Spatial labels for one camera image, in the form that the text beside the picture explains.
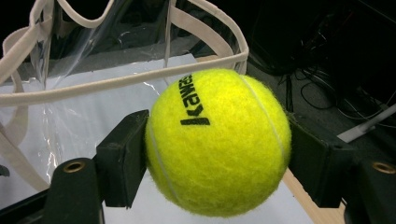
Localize yellow tennis ball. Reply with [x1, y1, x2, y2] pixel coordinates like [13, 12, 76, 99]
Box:
[145, 68, 292, 218]

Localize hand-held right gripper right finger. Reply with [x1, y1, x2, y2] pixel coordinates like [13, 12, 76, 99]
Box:
[288, 113, 358, 209]

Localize white table mat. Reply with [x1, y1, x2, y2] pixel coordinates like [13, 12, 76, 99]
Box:
[0, 52, 316, 224]

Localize clear bag with beige trim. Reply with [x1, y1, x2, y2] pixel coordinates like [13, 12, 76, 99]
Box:
[0, 0, 250, 192]

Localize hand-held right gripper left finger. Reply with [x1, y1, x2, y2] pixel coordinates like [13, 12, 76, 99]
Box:
[94, 109, 150, 209]

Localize black floor cables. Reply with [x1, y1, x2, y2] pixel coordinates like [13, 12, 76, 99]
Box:
[278, 66, 396, 129]

